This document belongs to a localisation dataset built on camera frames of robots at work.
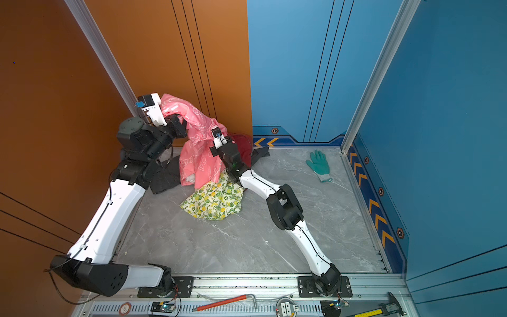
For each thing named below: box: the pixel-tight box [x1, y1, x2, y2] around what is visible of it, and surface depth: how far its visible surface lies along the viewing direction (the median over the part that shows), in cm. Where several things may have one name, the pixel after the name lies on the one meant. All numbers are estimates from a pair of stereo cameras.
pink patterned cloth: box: [159, 94, 228, 189], surface depth 80 cm
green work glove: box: [306, 149, 333, 183], surface depth 113 cm
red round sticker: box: [118, 301, 133, 317], surface depth 71 cm
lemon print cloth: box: [179, 170, 245, 221], surface depth 93 cm
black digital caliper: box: [349, 291, 405, 317], surface depth 70 cm
